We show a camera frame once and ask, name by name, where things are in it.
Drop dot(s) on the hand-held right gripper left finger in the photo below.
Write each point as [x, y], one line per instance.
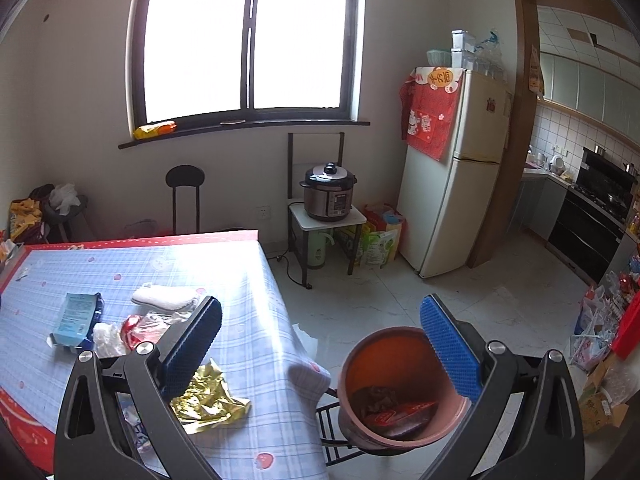
[192, 345]

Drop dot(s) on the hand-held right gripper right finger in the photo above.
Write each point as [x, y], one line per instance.
[450, 350]

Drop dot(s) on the red soda can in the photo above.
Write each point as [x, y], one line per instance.
[131, 330]

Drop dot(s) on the brown plastic waste bin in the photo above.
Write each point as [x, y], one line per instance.
[380, 365]

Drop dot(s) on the blue cardboard box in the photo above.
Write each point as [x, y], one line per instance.
[80, 317]

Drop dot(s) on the clear plastic snack wrapper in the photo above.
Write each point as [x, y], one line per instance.
[165, 296]

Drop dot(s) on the gold foil wrapper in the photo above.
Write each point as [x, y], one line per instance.
[210, 400]

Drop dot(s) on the red snack wrapper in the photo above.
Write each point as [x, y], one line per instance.
[400, 410]

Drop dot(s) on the blue plaid tablecloth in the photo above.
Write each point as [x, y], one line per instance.
[200, 265]

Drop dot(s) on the clear plastic bag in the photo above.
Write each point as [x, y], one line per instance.
[107, 340]

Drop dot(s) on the dark brown wrapper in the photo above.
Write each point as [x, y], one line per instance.
[375, 395]

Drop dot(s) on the colourful plastic packet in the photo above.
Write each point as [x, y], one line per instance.
[132, 417]

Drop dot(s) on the green white shopping bag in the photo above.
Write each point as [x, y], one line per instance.
[380, 250]

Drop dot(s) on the black metal chair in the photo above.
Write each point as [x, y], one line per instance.
[330, 420]

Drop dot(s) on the orange shopping bag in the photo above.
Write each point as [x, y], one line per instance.
[382, 212]

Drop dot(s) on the pile of plastic bags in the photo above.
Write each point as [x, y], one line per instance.
[600, 310]

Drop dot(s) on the green thermos jug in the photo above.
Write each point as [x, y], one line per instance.
[317, 250]

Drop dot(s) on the brown cardboard box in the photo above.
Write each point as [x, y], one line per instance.
[600, 400]

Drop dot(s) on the black round stool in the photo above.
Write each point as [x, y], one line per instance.
[185, 180]

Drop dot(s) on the cream refrigerator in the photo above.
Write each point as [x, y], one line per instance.
[460, 185]

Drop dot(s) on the grey base cabinet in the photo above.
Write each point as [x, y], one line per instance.
[542, 200]

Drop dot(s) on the black stove unit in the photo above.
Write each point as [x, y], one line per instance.
[585, 235]

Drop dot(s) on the white top black rack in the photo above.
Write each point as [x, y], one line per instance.
[325, 222]

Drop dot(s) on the dark low stool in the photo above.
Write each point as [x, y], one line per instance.
[65, 220]

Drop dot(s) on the red box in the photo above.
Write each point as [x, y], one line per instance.
[627, 325]

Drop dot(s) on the white plastic bag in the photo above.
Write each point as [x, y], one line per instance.
[62, 195]

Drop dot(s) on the orange snack bags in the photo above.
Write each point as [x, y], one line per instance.
[25, 215]

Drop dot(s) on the yellow snack packet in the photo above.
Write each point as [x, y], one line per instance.
[155, 130]

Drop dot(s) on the black window sill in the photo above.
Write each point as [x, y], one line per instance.
[250, 127]

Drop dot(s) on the red printed cloth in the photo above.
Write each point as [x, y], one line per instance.
[427, 115]

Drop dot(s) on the black range hood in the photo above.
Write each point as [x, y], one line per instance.
[605, 170]

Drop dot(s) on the yellow hanging paper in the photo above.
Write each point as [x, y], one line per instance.
[536, 72]

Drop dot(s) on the green bowl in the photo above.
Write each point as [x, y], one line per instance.
[437, 57]

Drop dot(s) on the clear plastic bags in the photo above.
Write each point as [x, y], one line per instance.
[487, 57]

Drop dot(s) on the clear plastic containers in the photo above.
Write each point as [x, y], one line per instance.
[462, 50]

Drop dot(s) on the black framed window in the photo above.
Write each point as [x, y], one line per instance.
[200, 35]

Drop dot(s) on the white wall socket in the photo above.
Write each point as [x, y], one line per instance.
[263, 211]

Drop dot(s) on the wooden door frame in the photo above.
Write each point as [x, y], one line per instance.
[500, 200]

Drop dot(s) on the pale wall cabinets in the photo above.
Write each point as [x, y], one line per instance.
[590, 95]

